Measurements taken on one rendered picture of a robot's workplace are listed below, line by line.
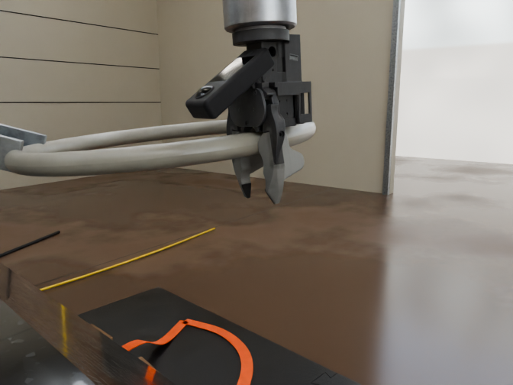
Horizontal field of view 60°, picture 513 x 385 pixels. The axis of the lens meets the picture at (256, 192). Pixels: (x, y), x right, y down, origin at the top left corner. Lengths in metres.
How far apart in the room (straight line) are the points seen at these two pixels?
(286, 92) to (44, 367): 0.39
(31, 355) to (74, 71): 6.08
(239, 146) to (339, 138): 4.78
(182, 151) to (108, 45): 6.19
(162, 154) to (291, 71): 0.20
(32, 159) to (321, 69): 4.94
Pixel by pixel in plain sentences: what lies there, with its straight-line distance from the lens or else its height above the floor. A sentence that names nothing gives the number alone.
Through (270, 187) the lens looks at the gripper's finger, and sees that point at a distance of 0.55.
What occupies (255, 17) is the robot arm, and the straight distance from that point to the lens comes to 0.55.
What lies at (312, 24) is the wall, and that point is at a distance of 5.55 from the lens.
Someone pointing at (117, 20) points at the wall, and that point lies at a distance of 6.85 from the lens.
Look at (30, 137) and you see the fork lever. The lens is 0.86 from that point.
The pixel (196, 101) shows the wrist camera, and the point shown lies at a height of 1.00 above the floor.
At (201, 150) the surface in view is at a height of 0.94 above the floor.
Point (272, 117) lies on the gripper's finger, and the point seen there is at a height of 0.98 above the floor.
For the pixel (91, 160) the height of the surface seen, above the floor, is 0.93.
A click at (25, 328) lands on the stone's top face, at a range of 0.39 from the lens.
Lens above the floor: 1.00
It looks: 11 degrees down
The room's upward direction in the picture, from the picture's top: straight up
